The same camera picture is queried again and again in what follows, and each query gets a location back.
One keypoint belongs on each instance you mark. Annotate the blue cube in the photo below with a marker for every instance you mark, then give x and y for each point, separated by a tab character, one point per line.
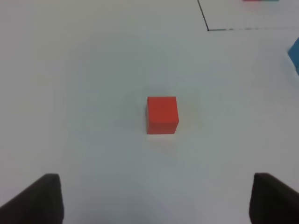
293	54

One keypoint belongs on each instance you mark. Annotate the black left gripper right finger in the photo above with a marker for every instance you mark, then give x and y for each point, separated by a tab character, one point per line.
272	201

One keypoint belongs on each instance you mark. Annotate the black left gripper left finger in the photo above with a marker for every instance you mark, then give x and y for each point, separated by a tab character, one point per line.
39	203

